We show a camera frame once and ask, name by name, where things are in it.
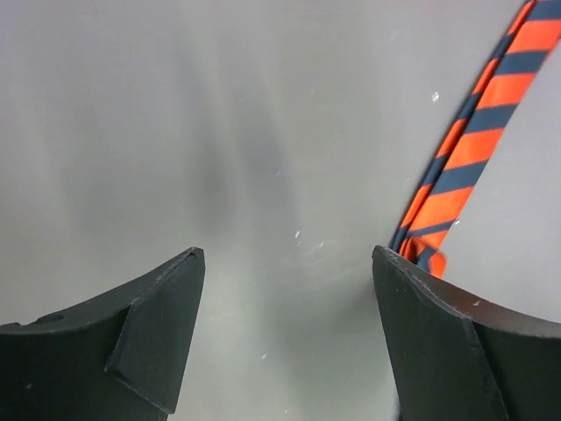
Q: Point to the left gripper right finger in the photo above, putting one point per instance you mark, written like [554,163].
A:
[457,356]

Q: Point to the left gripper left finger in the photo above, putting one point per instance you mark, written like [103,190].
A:
[117,356]

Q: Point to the orange navy striped tie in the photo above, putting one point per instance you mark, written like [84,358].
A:
[474,134]

